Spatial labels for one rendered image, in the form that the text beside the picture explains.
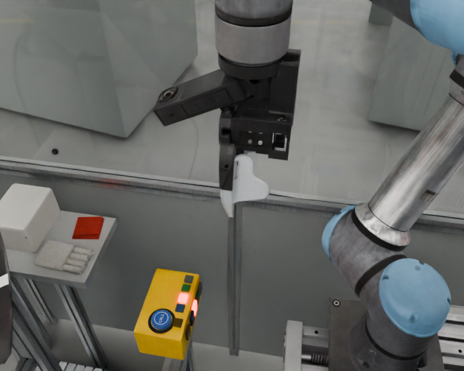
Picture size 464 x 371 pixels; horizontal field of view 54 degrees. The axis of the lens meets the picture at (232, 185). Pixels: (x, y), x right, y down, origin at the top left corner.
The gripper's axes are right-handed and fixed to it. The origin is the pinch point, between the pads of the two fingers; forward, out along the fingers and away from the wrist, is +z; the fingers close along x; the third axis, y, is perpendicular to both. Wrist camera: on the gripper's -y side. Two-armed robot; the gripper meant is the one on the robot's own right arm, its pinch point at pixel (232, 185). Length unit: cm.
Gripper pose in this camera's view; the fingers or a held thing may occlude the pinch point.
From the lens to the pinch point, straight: 61.5
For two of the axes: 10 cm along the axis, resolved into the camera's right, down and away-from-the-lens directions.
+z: 0.0, 7.2, 7.0
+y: 9.8, 1.3, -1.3
